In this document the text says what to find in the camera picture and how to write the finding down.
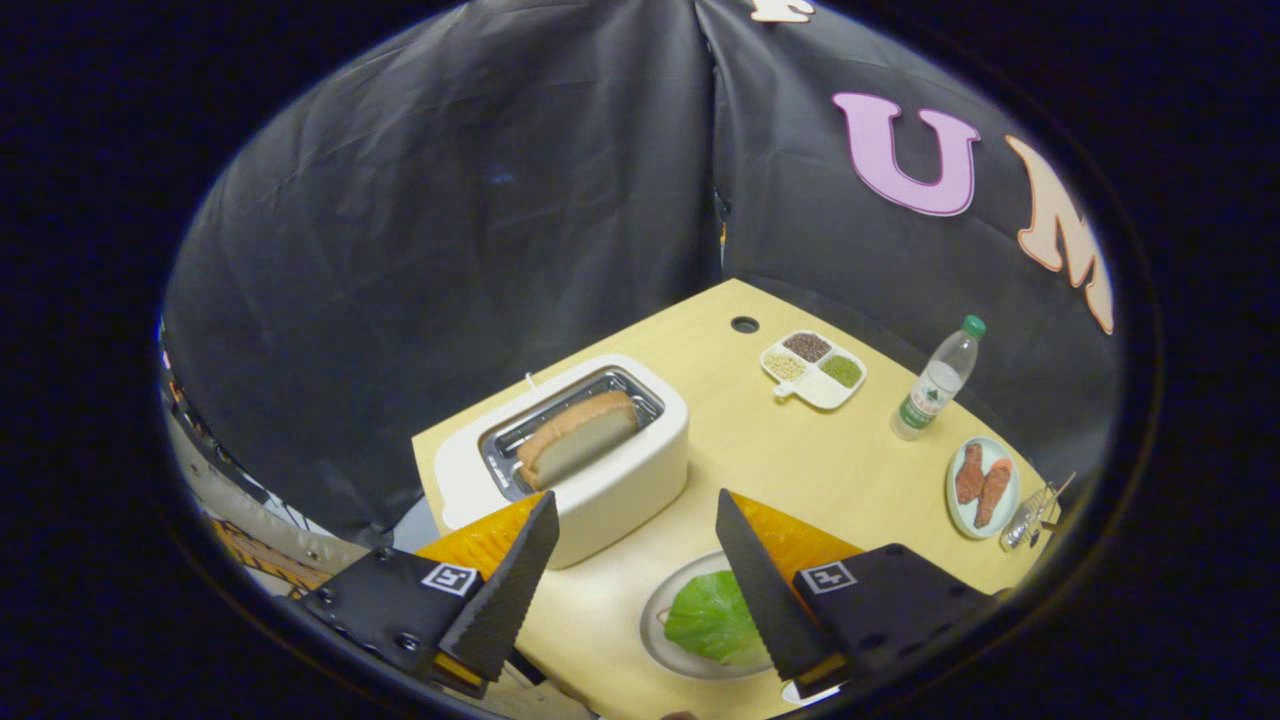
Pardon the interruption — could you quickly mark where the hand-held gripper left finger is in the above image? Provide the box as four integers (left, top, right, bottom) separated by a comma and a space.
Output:
297, 490, 561, 699

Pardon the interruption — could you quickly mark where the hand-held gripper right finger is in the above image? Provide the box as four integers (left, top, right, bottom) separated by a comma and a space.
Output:
715, 489, 1001, 699

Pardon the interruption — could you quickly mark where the green lettuce leaf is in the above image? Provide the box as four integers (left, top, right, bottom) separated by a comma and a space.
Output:
664, 570, 776, 669

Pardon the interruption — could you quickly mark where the plain white bread slice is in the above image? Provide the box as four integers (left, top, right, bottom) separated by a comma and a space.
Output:
517, 390, 641, 491

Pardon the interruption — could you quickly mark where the round beige plate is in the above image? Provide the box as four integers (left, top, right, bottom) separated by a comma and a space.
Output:
640, 550, 801, 683

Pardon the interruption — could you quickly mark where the cream white toaster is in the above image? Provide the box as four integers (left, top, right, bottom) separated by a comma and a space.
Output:
435, 353, 691, 571

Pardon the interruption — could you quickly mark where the white divided seasoning dish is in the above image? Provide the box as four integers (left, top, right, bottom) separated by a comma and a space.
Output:
760, 330, 869, 411

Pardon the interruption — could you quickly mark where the dark brown meat piece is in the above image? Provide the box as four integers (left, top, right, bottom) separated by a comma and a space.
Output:
955, 442, 986, 505

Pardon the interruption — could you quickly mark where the brown meat piece, red edge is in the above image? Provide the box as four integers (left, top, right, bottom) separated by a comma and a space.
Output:
975, 458, 1014, 529

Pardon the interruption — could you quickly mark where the pale blue oval plate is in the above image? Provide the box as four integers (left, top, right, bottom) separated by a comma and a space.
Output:
946, 436, 1021, 541

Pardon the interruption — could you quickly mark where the clear water bottle, green cap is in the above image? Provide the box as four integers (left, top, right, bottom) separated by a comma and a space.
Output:
890, 314, 987, 442

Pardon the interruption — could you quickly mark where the black backdrop cloth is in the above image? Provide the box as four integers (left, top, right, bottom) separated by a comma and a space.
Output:
160, 0, 1126, 546

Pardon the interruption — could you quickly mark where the wire mesh utensil holder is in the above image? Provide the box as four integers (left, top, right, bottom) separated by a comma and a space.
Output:
1000, 480, 1061, 551

